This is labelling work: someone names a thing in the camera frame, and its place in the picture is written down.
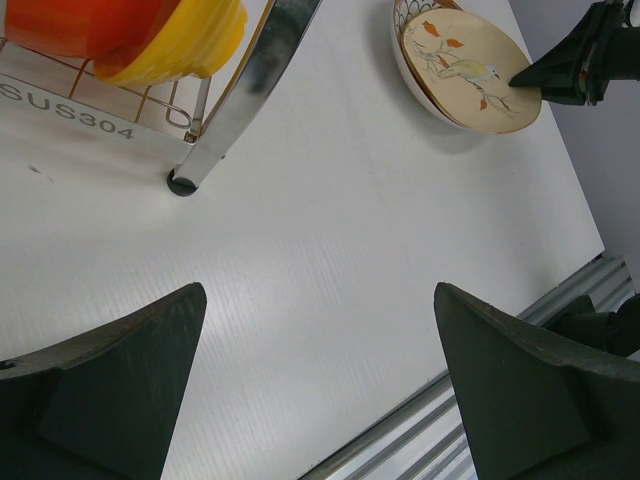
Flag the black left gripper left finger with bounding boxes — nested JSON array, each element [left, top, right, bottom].
[[1, 282, 207, 479]]

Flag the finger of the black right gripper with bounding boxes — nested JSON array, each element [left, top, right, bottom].
[[509, 2, 608, 105]]

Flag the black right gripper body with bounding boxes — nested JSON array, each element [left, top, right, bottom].
[[579, 1, 639, 106]]

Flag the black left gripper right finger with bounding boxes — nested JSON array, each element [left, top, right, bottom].
[[434, 283, 639, 479]]

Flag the beige bird round plate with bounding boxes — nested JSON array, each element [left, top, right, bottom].
[[400, 8, 542, 134]]

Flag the stainless steel dish rack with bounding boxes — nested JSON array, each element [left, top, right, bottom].
[[1, 1, 318, 197]]

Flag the scale pattern white bowl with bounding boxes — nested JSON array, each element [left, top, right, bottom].
[[390, 0, 465, 130]]

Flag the yellow bowl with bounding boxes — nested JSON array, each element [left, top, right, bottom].
[[93, 1, 248, 86]]

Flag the orange bowl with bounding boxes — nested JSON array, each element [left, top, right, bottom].
[[4, 0, 178, 58]]

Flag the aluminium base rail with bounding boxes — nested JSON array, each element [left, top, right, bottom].
[[309, 257, 639, 479]]

